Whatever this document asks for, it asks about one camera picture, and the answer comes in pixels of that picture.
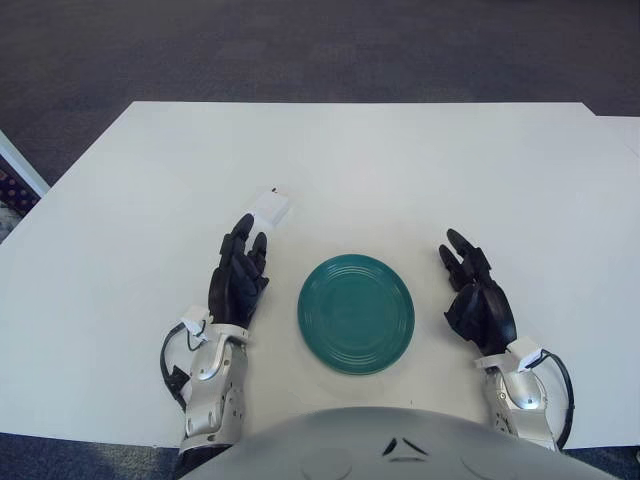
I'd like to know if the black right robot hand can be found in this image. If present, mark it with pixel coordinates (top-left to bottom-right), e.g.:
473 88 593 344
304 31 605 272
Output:
437 228 519 356

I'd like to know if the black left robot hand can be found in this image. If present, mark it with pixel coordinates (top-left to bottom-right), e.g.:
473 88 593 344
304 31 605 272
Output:
208 213 271 331

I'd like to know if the white square charger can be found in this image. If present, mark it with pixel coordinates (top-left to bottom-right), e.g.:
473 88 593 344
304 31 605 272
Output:
251 186 295 232

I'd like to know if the green round plate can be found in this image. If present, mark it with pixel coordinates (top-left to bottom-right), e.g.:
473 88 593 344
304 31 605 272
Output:
297 253 417 375

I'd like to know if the grey robot torso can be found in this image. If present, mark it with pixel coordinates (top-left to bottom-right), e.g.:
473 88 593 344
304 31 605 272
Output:
182 405 640 480

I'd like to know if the blue patterned rug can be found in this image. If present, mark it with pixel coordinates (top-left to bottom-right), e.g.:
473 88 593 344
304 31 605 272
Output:
0 154 40 244

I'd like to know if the white shelf board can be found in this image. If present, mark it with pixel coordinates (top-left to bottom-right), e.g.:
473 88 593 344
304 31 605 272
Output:
0 129 50 199

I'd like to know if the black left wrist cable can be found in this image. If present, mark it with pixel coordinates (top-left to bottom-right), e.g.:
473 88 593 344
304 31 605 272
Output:
159 322 206 414

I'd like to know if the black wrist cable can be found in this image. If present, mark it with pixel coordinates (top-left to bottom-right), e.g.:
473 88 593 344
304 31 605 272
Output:
534 348 576 449
159 322 206 414

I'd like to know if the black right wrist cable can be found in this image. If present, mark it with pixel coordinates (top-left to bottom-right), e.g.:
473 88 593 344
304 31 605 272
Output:
534 348 576 449

